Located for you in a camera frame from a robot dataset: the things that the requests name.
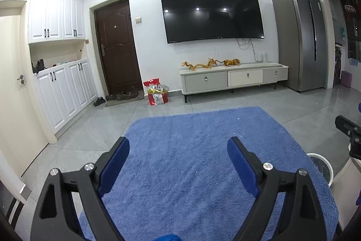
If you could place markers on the wall switch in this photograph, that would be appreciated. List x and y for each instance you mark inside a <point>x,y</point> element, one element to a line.
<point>138,20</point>

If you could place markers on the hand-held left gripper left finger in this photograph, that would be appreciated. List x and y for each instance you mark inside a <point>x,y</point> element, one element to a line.
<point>112,170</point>

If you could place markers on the black shoe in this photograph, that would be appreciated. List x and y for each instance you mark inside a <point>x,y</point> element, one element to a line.
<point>99,101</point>

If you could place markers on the golden tiger ornament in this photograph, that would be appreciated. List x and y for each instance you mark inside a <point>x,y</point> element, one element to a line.
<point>232,62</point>

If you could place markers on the white router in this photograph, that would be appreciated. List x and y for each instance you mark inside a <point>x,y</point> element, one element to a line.
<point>264,57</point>

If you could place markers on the grey double-door fridge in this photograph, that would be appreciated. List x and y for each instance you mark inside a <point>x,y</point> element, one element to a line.
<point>299,40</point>

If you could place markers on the brown entrance door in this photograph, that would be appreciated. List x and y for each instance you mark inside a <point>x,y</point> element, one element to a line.
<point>118,51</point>

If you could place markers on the white television cabinet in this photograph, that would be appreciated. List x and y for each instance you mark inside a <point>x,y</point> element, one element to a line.
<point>225,78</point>

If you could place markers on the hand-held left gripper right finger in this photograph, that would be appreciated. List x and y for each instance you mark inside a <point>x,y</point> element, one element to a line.
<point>244,170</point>

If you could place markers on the golden dragon ornament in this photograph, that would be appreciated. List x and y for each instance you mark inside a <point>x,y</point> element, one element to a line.
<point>197,65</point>

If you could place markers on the blue rug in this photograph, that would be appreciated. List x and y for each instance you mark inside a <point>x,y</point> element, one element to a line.
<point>197,150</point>

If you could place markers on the red gift bag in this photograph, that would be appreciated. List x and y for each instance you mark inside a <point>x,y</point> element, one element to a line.
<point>156,94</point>

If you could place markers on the white wall cabinets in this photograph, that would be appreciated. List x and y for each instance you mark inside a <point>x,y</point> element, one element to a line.
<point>56,15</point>

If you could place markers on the blue rounded object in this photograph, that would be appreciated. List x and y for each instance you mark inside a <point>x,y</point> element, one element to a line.
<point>167,238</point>

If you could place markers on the white floor cabinets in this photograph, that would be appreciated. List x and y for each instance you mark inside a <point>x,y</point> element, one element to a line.
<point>65,94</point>

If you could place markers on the black bag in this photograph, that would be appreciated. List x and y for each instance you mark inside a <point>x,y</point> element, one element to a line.
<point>39,66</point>

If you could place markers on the black wall television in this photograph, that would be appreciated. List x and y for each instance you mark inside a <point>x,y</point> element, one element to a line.
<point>211,13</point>

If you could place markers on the brown shoes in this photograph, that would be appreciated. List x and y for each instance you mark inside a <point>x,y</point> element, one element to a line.
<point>127,95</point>

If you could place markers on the brown doormat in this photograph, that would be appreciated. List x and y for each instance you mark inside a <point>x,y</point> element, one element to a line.
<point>124,102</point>

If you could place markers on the cream interior door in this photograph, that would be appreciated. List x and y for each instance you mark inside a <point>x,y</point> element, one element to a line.
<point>17,105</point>

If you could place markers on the purple stool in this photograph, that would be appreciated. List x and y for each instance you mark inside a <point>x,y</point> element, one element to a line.
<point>347,79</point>

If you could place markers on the white bin with black liner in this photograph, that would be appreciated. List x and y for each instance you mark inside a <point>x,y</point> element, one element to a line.
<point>324,170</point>

